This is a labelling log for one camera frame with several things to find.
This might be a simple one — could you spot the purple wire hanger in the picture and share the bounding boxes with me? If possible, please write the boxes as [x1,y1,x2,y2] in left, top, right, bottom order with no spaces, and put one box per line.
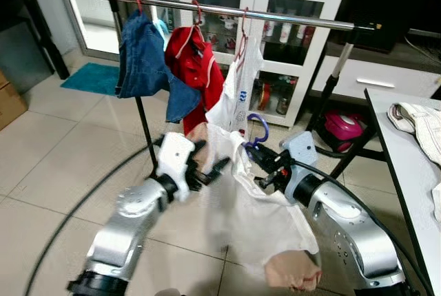
[245,112,270,149]

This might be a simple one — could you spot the white shirt peach sleeves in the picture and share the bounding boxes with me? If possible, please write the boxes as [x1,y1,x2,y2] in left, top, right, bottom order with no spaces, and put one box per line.
[186,122,323,292]

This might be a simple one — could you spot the white shirt blue print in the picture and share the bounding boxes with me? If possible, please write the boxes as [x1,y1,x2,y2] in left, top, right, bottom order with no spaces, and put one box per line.
[205,37,265,138]

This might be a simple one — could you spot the pink vacuum cleaner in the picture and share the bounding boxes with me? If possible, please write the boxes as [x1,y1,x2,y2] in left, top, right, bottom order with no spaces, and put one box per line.
[323,109,367,154]

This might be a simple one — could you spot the red jacket white trim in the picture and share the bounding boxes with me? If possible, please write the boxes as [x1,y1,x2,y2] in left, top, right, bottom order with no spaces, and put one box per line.
[164,25,225,136]

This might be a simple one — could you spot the blue denim garment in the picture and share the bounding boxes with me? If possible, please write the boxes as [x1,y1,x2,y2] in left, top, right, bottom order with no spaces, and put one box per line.
[115,10,203,124]

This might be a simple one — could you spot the teal floor mat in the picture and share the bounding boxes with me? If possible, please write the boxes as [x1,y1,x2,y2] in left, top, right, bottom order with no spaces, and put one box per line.
[61,62,122,98]

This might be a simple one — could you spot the grey table black edge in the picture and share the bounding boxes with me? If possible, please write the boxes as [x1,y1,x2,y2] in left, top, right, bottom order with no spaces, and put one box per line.
[363,87,441,296]

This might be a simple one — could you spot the white denim jacket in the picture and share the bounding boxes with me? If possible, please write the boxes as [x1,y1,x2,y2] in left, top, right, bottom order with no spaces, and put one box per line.
[387,102,441,225]

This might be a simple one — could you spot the white drawer unit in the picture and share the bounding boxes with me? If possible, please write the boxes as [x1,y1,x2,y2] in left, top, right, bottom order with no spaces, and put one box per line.
[312,29,441,101]

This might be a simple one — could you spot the plain cardboard box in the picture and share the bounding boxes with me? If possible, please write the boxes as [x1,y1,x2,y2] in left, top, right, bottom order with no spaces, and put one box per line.
[0,69,28,132]

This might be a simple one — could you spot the black television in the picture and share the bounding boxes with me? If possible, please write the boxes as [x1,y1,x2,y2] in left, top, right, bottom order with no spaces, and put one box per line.
[340,0,441,53]

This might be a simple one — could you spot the black side table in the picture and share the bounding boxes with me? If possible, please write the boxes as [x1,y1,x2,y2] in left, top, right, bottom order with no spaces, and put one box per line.
[0,0,71,81]

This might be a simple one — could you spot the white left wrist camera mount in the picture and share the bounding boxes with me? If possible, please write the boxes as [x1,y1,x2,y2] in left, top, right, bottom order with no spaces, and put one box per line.
[157,132,198,202]

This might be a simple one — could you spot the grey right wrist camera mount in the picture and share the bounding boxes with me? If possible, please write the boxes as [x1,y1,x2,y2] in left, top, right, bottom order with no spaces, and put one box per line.
[278,131,320,198]

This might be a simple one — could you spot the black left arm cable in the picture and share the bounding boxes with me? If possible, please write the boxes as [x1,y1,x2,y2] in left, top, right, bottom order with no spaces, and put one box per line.
[23,139,165,296]

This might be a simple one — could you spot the metal clothes rack black frame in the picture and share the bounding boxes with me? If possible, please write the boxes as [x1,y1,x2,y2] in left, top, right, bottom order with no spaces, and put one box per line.
[96,0,388,181]

